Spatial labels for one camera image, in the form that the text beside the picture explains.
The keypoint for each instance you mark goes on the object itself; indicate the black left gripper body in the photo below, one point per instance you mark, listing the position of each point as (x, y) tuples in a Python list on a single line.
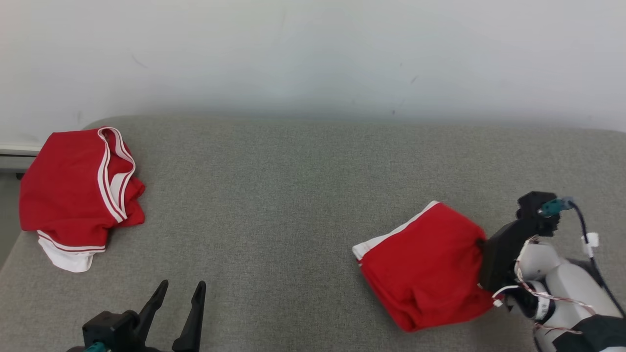
[(146, 348)]

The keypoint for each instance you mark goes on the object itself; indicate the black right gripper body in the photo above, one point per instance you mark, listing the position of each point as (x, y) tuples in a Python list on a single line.
[(501, 259)]

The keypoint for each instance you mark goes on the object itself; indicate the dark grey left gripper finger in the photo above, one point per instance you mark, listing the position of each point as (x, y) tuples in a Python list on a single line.
[(193, 327), (154, 313)]

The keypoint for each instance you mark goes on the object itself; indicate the red shorts with white stripe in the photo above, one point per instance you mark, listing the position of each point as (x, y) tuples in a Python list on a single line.
[(425, 269)]

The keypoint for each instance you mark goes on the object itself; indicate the red jersey with white sleeves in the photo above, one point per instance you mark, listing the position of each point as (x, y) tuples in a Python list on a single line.
[(63, 186)]

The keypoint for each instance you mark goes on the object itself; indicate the grey fabric sofa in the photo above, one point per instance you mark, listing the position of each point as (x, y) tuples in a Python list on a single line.
[(269, 220)]

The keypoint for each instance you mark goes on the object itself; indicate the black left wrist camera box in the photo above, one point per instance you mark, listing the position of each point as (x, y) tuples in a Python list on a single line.
[(110, 327)]

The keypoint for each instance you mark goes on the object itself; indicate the grey box by wall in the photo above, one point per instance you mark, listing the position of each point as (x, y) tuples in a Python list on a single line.
[(14, 162)]

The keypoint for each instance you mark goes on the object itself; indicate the white wall baseboard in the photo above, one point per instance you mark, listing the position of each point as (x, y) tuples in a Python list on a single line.
[(19, 150)]

